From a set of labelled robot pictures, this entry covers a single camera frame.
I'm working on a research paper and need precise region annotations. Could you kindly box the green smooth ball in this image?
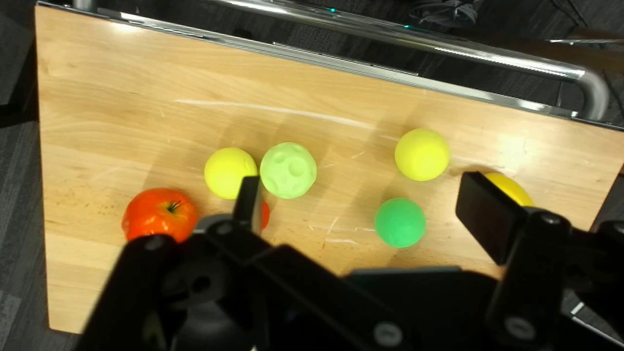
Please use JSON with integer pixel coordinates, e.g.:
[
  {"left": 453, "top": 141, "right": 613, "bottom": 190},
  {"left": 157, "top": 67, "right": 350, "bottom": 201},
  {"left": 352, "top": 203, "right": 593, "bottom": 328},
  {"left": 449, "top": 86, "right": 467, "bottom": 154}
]
[{"left": 375, "top": 197, "right": 428, "bottom": 250}]

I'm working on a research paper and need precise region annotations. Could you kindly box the yellow banana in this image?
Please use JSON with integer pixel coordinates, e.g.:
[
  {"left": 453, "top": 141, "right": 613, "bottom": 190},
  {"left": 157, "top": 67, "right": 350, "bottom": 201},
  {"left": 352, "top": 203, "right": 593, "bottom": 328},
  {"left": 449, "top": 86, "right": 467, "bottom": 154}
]
[{"left": 486, "top": 172, "right": 533, "bottom": 207}]

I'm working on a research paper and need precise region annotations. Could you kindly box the metal cart handle rail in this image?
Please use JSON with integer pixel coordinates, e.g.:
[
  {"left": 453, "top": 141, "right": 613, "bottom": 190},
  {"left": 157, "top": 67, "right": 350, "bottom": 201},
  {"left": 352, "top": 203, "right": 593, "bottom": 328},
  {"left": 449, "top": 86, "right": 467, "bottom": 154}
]
[{"left": 63, "top": 0, "right": 611, "bottom": 125}]

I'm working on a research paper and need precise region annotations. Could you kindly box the small red strawberry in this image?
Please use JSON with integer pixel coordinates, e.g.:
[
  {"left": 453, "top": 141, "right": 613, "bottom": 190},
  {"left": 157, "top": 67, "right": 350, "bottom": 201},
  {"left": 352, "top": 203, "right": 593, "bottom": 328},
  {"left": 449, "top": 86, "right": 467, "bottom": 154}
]
[{"left": 262, "top": 203, "right": 272, "bottom": 229}]

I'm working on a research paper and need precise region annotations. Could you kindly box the red orange apple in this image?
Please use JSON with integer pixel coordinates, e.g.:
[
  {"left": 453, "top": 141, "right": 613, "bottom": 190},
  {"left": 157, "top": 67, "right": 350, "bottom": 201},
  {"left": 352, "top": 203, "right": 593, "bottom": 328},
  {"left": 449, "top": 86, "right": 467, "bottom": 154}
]
[{"left": 121, "top": 188, "right": 199, "bottom": 242}]

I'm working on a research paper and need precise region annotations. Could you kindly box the yellow ball far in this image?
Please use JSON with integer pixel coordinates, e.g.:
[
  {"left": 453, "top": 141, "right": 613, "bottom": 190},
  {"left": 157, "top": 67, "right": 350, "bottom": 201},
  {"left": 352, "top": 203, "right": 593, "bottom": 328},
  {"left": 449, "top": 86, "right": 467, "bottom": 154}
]
[{"left": 394, "top": 129, "right": 451, "bottom": 182}]

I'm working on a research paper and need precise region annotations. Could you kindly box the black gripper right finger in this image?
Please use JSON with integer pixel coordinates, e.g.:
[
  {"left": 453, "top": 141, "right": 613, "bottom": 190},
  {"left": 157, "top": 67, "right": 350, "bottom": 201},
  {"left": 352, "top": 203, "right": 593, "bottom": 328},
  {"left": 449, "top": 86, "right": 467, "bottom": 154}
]
[{"left": 455, "top": 172, "right": 572, "bottom": 266}]

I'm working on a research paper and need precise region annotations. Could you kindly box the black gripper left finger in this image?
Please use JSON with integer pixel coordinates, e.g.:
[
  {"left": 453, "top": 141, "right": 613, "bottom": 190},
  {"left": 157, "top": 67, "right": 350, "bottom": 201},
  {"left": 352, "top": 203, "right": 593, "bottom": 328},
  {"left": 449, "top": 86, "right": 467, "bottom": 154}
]
[{"left": 233, "top": 176, "right": 262, "bottom": 231}]

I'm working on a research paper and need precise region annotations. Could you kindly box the yellow ball near apple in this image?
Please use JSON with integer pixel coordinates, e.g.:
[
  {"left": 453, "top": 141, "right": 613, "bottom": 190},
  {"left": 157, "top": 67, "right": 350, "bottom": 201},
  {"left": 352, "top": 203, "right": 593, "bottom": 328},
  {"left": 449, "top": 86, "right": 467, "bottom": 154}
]
[{"left": 203, "top": 149, "right": 258, "bottom": 199}]

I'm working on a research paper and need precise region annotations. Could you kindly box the light green dimpled ball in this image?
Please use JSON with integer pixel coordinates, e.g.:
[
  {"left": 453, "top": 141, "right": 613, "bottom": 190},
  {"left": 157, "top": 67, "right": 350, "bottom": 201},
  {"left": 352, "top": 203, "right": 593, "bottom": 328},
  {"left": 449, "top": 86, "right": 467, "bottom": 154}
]
[{"left": 260, "top": 143, "right": 318, "bottom": 199}]

